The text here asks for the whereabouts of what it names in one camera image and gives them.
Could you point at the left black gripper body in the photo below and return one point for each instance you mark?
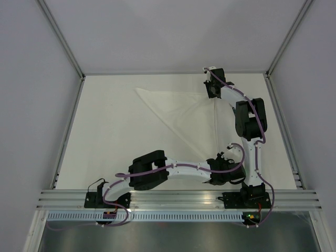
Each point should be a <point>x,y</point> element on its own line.
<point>222,161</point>

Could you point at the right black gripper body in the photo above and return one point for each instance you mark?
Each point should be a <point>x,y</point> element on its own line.
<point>209,85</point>

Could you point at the white cloth napkin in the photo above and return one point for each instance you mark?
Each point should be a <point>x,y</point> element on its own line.
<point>191,116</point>

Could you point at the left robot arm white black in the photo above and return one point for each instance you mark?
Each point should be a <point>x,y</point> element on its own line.
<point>153,169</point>

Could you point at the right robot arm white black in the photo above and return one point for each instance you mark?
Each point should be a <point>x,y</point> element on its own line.
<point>250,125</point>

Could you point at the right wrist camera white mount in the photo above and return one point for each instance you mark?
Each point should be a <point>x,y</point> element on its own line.
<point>207,71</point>

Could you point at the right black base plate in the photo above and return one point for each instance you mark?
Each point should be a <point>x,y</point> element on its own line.
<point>236,200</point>

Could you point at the right aluminium frame post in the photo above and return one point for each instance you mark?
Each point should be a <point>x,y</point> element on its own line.
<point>304,9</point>

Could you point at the aluminium frame post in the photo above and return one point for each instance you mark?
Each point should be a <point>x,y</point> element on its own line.
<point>304,9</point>
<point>60,37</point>

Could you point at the back aluminium frame bar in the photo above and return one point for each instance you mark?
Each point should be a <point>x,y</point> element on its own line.
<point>176,72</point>

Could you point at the front aluminium rail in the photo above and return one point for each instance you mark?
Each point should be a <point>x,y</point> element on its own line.
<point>213,200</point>

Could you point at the white slotted cable duct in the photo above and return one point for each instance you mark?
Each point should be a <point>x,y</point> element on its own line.
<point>146,216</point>

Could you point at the left aluminium frame post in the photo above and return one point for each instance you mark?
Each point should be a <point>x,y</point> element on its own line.
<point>60,37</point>

